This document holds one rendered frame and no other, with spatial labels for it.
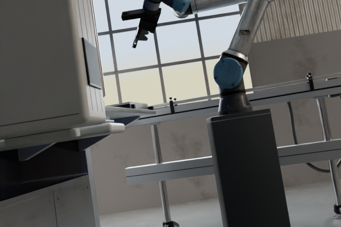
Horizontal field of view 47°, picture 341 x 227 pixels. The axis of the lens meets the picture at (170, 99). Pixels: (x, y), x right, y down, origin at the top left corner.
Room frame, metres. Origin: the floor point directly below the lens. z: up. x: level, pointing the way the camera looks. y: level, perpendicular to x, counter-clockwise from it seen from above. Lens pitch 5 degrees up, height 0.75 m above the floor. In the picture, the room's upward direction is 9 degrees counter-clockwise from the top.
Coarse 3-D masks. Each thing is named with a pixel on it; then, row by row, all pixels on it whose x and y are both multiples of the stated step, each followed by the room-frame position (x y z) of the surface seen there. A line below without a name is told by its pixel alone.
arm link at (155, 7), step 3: (144, 0) 1.69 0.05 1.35; (147, 0) 1.67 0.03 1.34; (144, 3) 1.70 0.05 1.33; (147, 3) 1.68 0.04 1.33; (150, 3) 1.67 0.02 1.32; (153, 3) 1.67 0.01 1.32; (159, 3) 1.69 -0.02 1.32; (144, 6) 1.70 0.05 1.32; (147, 6) 1.69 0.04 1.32; (150, 6) 1.68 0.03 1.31; (153, 6) 1.68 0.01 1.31; (156, 6) 1.69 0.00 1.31; (159, 6) 1.71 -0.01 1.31; (150, 9) 1.70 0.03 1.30; (153, 9) 1.70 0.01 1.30; (156, 9) 1.71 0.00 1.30
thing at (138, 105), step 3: (126, 102) 1.74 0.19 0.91; (129, 102) 1.74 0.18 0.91; (132, 102) 1.77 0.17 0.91; (135, 102) 1.82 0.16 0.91; (108, 105) 1.76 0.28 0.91; (111, 105) 1.76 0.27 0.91; (114, 105) 1.75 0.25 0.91; (135, 105) 1.81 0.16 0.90; (138, 105) 1.84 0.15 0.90; (141, 105) 1.89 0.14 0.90; (144, 105) 1.93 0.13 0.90; (147, 105) 1.98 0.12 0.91; (138, 108) 1.84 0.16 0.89; (141, 108) 1.88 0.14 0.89; (144, 108) 1.93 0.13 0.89; (147, 108) 1.98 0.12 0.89
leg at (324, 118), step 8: (320, 96) 2.54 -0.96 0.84; (320, 104) 2.56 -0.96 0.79; (320, 112) 2.57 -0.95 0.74; (320, 120) 2.58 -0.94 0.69; (328, 128) 2.56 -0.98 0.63; (328, 136) 2.56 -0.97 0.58; (328, 160) 2.57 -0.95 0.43; (336, 168) 2.56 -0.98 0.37; (336, 176) 2.56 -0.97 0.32; (336, 184) 2.56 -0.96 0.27; (336, 192) 2.56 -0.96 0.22; (336, 200) 2.57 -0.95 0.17
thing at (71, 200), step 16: (32, 192) 1.59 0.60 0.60; (48, 192) 1.70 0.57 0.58; (64, 192) 1.83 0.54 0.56; (80, 192) 1.97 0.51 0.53; (0, 208) 1.40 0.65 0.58; (16, 208) 1.48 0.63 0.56; (32, 208) 1.58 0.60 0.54; (48, 208) 1.69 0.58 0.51; (64, 208) 1.81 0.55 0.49; (80, 208) 1.95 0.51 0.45; (0, 224) 1.39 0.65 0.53; (16, 224) 1.47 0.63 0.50; (32, 224) 1.57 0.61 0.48; (48, 224) 1.67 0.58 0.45; (64, 224) 1.80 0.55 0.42; (80, 224) 1.93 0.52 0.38
